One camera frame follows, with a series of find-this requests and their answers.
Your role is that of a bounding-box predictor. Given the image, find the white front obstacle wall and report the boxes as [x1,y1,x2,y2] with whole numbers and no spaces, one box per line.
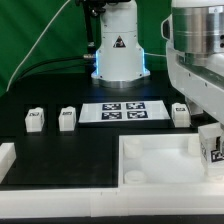
[0,183,224,219]

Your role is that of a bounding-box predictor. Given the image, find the white obstacle wall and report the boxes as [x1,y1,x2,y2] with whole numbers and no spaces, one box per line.
[0,143,16,183]
[0,183,224,219]

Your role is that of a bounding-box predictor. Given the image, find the white square tabletop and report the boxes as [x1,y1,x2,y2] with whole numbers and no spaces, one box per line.
[119,134,224,195]

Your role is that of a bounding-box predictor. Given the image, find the white cable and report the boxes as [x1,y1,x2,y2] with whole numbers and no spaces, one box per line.
[5,0,72,93]

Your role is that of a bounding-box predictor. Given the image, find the black cable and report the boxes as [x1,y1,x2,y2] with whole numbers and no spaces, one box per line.
[11,57,88,88]

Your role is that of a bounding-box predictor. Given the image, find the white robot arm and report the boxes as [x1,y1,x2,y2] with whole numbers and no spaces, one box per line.
[75,0,224,151]

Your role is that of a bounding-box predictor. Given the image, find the green backdrop curtain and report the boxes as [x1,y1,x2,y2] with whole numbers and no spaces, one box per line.
[0,0,171,95]

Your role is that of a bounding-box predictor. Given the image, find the white left obstacle wall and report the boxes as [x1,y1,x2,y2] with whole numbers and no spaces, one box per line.
[0,143,16,183]

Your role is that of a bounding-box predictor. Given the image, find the white marker base plate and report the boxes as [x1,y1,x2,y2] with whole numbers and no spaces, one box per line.
[79,101,170,123]

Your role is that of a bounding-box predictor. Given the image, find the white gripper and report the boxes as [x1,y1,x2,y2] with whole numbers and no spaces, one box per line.
[161,15,224,154]

